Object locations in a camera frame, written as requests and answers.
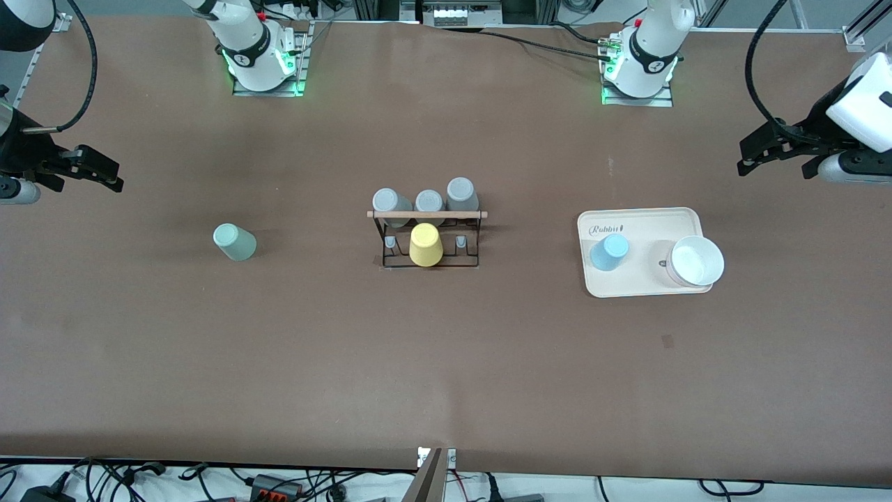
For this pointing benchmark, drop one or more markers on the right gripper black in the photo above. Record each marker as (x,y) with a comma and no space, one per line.
(26,155)

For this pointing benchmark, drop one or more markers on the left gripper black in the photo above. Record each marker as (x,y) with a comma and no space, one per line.
(812,137)

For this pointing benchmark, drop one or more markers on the mint green cup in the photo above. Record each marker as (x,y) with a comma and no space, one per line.
(235,242)

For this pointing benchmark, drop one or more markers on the light blue cup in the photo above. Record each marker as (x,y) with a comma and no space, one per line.
(609,252)

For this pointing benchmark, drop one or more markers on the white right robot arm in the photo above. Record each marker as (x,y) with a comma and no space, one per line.
(244,42)

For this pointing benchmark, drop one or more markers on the white bowl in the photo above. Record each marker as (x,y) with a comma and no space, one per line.
(695,261)

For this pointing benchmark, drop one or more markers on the cream plastic tray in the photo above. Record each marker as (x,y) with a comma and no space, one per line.
(634,279)

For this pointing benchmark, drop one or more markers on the grey cup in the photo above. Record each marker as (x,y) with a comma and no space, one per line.
(461,194)
(429,201)
(390,202)

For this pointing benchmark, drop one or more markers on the black power adapter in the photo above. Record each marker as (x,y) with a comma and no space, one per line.
(47,495)

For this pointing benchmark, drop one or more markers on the yellow cup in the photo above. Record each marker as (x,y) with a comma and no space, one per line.
(426,245)

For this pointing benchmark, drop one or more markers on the white power strip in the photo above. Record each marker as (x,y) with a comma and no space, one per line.
(450,15)

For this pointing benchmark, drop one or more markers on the black box orange buttons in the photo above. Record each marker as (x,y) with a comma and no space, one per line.
(277,487)

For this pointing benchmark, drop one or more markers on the aluminium frame rail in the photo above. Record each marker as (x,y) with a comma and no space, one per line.
(864,28)
(42,56)

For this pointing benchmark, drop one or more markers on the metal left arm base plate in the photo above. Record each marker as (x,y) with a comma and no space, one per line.
(637,102)

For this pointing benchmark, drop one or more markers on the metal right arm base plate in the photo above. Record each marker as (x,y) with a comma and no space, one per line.
(301,66)

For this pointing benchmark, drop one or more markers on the white mount bracket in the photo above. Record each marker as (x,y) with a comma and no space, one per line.
(450,457)

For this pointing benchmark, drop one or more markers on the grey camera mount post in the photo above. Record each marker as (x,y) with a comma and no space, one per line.
(426,484)

